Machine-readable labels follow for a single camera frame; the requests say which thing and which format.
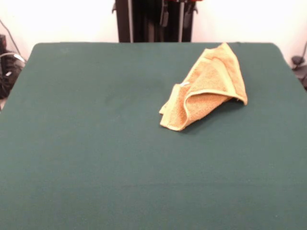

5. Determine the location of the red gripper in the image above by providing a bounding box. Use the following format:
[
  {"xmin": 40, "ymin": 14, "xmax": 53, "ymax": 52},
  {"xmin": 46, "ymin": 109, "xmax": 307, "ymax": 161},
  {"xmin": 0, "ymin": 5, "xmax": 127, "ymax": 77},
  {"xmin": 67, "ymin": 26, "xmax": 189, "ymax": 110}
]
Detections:
[{"xmin": 160, "ymin": 0, "xmax": 199, "ymax": 27}]

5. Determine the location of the yellow terry towel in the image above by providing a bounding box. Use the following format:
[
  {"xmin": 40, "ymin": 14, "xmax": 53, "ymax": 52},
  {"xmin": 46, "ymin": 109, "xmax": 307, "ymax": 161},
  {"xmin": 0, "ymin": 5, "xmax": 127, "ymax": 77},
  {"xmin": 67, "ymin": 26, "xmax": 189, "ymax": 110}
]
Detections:
[{"xmin": 159, "ymin": 42, "xmax": 248, "ymax": 132}]

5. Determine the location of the black floor stand base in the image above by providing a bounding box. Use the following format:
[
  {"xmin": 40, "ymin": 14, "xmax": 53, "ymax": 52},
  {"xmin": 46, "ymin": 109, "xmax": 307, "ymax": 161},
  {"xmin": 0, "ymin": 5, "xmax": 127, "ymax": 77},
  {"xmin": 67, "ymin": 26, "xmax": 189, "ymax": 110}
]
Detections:
[{"xmin": 291, "ymin": 55, "xmax": 307, "ymax": 91}]

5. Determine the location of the dark green table cloth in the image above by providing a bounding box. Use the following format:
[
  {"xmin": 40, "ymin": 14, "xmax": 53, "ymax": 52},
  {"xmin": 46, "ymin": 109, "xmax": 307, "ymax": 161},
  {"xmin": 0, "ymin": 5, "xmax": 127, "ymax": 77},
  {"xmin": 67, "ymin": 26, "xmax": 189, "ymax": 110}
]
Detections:
[{"xmin": 0, "ymin": 42, "xmax": 307, "ymax": 230}]

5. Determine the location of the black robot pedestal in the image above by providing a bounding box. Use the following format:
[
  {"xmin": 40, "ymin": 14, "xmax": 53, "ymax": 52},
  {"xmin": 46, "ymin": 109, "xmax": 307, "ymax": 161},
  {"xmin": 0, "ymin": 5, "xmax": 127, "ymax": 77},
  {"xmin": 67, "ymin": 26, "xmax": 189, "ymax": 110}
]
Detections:
[{"xmin": 111, "ymin": 0, "xmax": 199, "ymax": 43}]

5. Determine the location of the black equipment with cables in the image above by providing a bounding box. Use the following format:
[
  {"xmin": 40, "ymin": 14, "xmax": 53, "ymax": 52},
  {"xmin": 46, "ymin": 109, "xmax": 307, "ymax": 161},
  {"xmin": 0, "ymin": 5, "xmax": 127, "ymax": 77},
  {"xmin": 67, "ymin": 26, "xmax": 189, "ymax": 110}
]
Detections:
[{"xmin": 0, "ymin": 33, "xmax": 26, "ymax": 99}]

